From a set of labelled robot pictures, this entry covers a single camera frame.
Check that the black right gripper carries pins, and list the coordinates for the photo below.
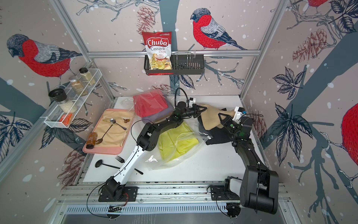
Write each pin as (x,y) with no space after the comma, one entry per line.
(228,120)

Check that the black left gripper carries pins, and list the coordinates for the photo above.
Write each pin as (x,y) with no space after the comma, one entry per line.
(195,108)

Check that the beige knitted garment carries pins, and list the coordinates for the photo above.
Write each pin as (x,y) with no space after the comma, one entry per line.
(210,117)

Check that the black trousers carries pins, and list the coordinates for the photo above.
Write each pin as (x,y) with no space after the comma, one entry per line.
(217,136)

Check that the neon yellow garment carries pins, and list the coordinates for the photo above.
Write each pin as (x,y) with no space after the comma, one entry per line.
(176,142)

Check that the clear plastic vacuum bag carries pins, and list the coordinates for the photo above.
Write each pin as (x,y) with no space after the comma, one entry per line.
(153,160)

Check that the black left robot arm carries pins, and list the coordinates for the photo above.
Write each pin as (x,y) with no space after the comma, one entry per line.
(114,188)

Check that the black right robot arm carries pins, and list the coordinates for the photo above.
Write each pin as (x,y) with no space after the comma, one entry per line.
(259,186)

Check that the red Chuba cassava chips bag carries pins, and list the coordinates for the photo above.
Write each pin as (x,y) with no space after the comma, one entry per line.
(159,49)

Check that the purple grey folded garment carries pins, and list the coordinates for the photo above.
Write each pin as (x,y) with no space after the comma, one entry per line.
(159,116)

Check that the red folded garment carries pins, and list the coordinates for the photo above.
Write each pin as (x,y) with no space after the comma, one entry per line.
(149,103)

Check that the metal spoon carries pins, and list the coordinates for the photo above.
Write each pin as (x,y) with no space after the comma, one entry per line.
(112,131)

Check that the black plastic fork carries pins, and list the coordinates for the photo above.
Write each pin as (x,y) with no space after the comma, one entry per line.
(121,160)

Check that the pink tray with beige mat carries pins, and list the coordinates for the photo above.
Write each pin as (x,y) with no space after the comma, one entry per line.
(111,113)

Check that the amber sauce bottle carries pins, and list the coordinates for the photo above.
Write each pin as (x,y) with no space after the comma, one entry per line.
(91,140)

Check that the yellow spice jar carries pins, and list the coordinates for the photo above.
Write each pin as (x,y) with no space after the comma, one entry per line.
(87,76)

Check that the brown spice jar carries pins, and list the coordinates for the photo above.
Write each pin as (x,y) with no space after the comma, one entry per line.
(78,86)

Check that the black lid spice jar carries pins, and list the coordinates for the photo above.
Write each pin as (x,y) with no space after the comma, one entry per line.
(66,105)

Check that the small red packet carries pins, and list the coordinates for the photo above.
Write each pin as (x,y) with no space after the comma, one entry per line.
(66,119)

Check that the clear acrylic spice shelf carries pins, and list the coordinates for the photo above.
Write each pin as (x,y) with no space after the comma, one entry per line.
(52,119)

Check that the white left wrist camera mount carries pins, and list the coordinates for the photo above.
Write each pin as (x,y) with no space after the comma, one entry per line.
(191,101)

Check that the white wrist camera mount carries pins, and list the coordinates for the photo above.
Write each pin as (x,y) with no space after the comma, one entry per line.
(239,112)
(191,101)

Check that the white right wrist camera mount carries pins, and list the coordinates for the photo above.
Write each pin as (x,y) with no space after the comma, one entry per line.
(239,112)

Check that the black wire wall basket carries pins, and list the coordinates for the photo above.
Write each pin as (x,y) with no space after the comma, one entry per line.
(189,64)

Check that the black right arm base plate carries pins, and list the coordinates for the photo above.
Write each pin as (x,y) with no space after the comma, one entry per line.
(220,193)

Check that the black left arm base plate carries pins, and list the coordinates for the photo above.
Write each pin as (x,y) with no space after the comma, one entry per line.
(126,194)

